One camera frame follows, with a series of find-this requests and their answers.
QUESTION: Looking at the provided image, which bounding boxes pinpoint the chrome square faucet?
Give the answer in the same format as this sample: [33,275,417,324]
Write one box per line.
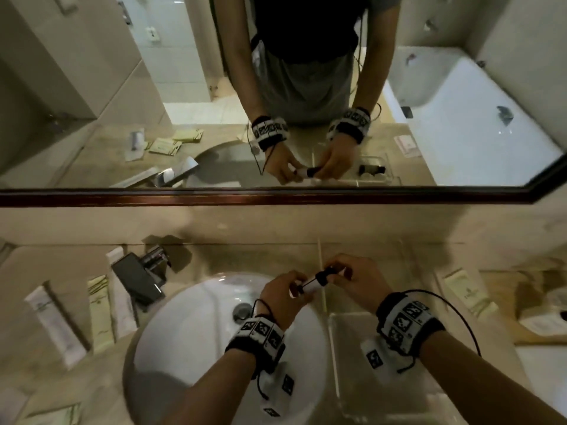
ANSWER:
[110,245,174,306]

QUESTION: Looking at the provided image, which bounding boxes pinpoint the white long sachet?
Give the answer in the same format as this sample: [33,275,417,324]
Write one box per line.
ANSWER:
[24,283,87,370]
[105,246,138,339]

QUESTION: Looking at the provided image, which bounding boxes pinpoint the person's right forearm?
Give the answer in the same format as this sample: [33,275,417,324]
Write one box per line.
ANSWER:
[416,342,567,425]

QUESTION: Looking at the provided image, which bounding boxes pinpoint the person's left forearm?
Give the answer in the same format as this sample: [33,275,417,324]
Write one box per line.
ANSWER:
[161,349,258,425]

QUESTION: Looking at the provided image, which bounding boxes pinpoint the person's right hand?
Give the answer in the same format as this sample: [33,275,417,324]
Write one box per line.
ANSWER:
[323,253,396,314]

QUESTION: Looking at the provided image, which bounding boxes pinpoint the black wristband with marker tags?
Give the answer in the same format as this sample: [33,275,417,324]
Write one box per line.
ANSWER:
[375,290,446,357]
[224,313,286,377]

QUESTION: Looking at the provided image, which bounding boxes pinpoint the transparent tray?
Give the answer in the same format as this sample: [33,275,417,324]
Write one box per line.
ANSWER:
[317,238,448,425]

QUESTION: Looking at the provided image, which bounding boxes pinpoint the mirror with dark wooden frame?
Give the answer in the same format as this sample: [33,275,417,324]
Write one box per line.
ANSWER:
[0,0,567,208]

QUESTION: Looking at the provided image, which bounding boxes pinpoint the small dark toiletries bottle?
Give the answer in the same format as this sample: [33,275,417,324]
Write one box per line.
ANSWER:
[290,267,342,298]

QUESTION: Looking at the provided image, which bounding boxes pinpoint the cream long sachet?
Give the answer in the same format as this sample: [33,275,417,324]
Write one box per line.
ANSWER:
[87,274,115,354]

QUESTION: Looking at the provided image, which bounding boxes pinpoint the white bathtub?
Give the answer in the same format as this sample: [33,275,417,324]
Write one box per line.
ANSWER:
[513,345,567,410]

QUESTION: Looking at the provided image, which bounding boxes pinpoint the person's left hand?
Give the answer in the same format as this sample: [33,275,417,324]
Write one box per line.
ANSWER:
[259,269,318,331]

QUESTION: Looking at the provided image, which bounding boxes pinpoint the black cable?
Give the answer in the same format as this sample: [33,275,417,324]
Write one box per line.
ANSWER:
[251,298,272,401]
[398,289,483,358]

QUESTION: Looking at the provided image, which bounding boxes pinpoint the white wrist camera marker tags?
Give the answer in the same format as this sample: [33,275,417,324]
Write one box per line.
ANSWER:
[256,371,298,419]
[361,336,417,381]

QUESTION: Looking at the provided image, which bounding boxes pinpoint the white sink basin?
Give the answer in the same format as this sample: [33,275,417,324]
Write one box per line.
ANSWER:
[123,272,331,425]

